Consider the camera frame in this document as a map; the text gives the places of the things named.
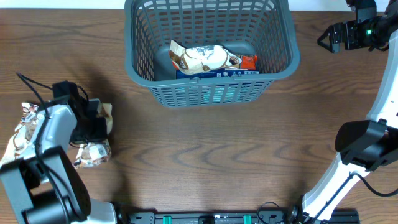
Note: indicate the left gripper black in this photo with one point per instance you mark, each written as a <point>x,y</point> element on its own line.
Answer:
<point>101,129</point>

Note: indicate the grey plastic basket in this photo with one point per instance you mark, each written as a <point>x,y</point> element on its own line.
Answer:
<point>246,27</point>

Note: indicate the orange spaghetti packet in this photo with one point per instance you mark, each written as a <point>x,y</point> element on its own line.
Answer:
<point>248,60</point>

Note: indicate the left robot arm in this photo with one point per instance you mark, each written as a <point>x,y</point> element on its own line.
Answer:
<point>43,186</point>

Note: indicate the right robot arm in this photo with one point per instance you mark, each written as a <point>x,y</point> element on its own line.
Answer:
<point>361,146</point>

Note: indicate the light teal wipes packet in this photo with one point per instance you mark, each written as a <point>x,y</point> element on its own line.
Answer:
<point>223,94</point>

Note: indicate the cream snack pouch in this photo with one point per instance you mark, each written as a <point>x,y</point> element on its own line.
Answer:
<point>203,52</point>

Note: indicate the blue carton box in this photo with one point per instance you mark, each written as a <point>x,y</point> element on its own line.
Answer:
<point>224,72</point>

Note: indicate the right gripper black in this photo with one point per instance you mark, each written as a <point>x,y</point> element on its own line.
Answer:
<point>351,42</point>

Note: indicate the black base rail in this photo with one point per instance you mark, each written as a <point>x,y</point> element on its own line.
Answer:
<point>265,216</point>

